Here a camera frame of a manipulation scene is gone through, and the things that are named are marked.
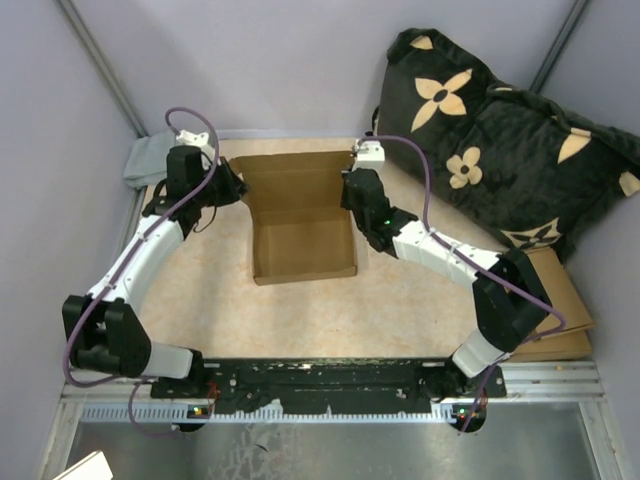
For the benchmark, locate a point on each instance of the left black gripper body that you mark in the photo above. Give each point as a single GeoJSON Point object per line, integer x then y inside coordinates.
{"type": "Point", "coordinates": [221, 189]}

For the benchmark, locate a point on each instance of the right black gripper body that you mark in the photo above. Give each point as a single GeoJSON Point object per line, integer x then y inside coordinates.
{"type": "Point", "coordinates": [345, 202]}

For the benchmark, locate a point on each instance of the brown cardboard box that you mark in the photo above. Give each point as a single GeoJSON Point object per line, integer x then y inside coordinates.
{"type": "Point", "coordinates": [300, 232]}

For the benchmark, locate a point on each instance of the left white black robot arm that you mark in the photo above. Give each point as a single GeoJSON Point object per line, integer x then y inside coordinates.
{"type": "Point", "coordinates": [103, 331]}

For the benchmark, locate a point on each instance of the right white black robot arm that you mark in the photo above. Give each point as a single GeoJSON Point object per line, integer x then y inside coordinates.
{"type": "Point", "coordinates": [510, 301]}

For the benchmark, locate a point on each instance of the upper folded cardboard box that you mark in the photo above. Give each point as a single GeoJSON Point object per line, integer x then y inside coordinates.
{"type": "Point", "coordinates": [561, 291]}

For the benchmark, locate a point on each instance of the folded cardboard box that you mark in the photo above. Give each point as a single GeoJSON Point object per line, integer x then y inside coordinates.
{"type": "Point", "coordinates": [565, 347]}
{"type": "Point", "coordinates": [561, 291]}

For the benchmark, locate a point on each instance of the lower folded cardboard box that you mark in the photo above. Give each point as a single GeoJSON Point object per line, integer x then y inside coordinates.
{"type": "Point", "coordinates": [565, 347]}

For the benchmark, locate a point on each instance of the grey folded cloth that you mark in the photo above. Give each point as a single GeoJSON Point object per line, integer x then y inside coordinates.
{"type": "Point", "coordinates": [146, 164]}

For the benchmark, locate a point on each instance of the black floral plush pillow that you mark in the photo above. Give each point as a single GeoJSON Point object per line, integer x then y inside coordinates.
{"type": "Point", "coordinates": [530, 173]}

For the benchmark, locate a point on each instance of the white paper corner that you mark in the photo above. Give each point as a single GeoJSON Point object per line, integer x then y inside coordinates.
{"type": "Point", "coordinates": [93, 467]}

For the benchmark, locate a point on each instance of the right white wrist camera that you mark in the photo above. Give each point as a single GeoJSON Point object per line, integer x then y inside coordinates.
{"type": "Point", "coordinates": [368, 154]}

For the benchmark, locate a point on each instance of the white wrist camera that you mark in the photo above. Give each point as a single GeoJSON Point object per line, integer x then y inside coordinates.
{"type": "Point", "coordinates": [201, 140]}
{"type": "Point", "coordinates": [368, 154]}

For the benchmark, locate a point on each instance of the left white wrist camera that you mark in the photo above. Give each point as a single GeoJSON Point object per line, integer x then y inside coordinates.
{"type": "Point", "coordinates": [201, 140]}

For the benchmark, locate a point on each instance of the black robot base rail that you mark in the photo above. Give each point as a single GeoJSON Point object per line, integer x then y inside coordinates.
{"type": "Point", "coordinates": [354, 387]}

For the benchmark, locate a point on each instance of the grey slotted cable duct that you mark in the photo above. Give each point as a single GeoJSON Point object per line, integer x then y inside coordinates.
{"type": "Point", "coordinates": [280, 411]}

